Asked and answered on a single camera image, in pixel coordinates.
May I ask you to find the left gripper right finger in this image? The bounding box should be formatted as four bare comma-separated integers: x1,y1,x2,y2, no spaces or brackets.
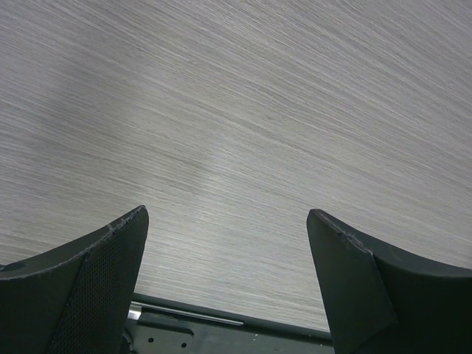
307,209,471,353

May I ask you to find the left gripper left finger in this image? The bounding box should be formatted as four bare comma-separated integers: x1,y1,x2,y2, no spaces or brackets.
1,206,149,353

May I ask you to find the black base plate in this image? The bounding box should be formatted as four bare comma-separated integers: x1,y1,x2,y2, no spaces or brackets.
119,294,334,354

